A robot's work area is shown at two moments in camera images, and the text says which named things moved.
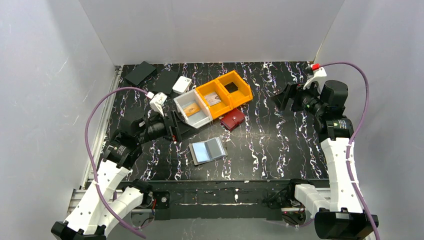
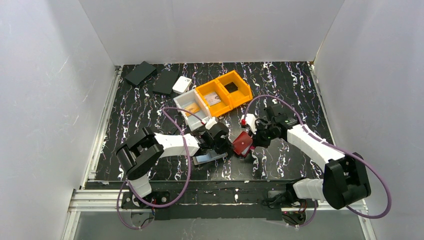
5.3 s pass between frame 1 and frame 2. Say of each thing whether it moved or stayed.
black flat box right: stayed
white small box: stayed
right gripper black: moved
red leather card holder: moved
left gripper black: moved
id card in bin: stayed
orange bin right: stayed
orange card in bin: stayed
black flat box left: stayed
